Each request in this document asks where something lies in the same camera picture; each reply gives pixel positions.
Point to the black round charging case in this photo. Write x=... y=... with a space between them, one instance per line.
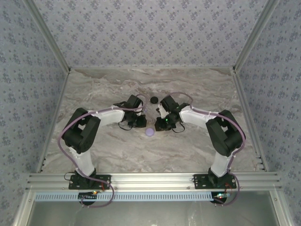
x=154 y=100

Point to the purple round charging case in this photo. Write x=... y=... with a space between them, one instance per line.
x=149 y=132

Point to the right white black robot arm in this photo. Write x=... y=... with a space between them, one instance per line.
x=195 y=117

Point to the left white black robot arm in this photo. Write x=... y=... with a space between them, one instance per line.
x=110 y=116

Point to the right black controller board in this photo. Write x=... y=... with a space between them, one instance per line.
x=219 y=196

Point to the black controller board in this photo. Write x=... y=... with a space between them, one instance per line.
x=219 y=196
x=87 y=196

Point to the grey metal panel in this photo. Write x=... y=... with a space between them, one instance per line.
x=150 y=214

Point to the left black controller board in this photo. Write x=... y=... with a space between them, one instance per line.
x=87 y=196

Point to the aluminium mounting rail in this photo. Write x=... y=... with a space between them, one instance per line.
x=150 y=181

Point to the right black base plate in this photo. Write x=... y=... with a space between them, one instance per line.
x=200 y=182

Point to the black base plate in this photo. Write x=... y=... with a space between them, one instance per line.
x=103 y=180
x=200 y=182

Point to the right aluminium side rail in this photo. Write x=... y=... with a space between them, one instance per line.
x=242 y=94

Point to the aluminium side rail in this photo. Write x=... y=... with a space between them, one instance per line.
x=54 y=117
x=242 y=94

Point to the left aluminium side rail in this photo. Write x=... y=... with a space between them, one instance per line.
x=54 y=117

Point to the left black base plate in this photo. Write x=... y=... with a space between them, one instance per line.
x=103 y=180

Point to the left aluminium corner post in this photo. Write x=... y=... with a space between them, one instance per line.
x=48 y=35

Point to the aluminium corner post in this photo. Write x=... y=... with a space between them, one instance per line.
x=48 y=35
x=255 y=35

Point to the right aluminium corner post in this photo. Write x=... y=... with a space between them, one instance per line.
x=255 y=35

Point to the right aluminium frame leg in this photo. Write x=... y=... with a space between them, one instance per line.
x=281 y=212

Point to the aluminium frame leg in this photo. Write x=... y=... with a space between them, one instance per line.
x=23 y=212
x=281 y=212

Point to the left aluminium frame leg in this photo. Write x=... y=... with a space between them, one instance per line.
x=23 y=212

